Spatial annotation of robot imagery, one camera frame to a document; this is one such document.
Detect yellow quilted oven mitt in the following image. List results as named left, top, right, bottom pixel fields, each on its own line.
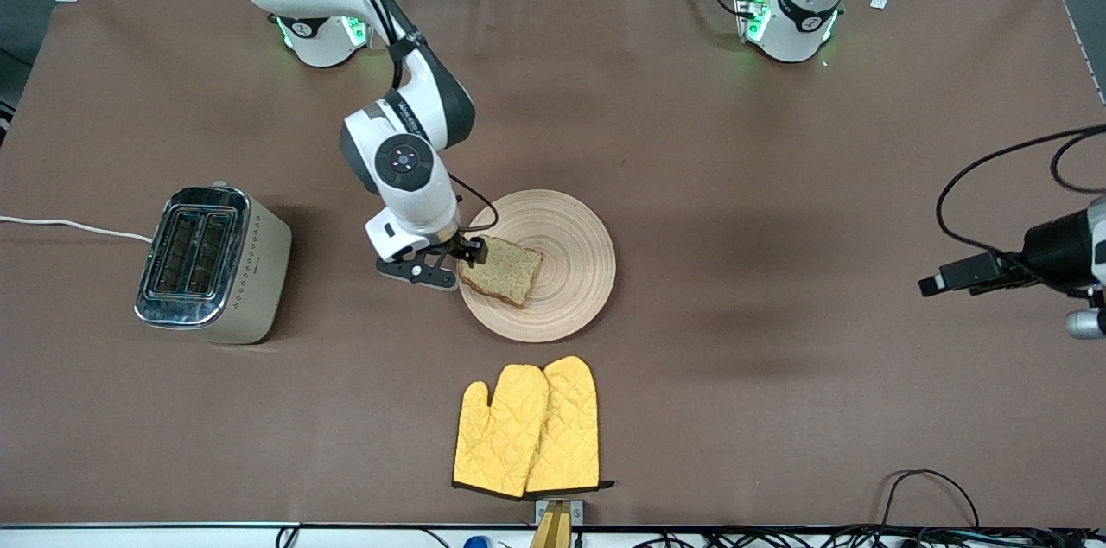
left=525, top=355, right=615, bottom=495
left=452, top=364, right=550, bottom=499

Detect cream and chrome toaster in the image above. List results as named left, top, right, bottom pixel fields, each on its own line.
left=134, top=181, right=293, bottom=346

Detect golden stand leg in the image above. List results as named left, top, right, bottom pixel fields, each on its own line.
left=529, top=503, right=573, bottom=548

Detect brown table cover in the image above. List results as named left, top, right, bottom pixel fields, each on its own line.
left=0, top=0, right=1106, bottom=529

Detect round wooden plate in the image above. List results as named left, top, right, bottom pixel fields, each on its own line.
left=456, top=189, right=618, bottom=344

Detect looped black cable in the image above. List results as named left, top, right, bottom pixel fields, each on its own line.
left=880, top=468, right=980, bottom=532

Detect white toaster power cord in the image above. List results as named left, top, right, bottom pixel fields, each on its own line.
left=0, top=215, right=155, bottom=245

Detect small metal bracket plate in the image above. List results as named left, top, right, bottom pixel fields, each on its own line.
left=536, top=499, right=584, bottom=527

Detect brown bread slice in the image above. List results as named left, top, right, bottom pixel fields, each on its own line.
left=458, top=235, right=544, bottom=309

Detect tangled black cables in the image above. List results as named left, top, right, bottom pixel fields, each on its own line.
left=639, top=525, right=1106, bottom=548

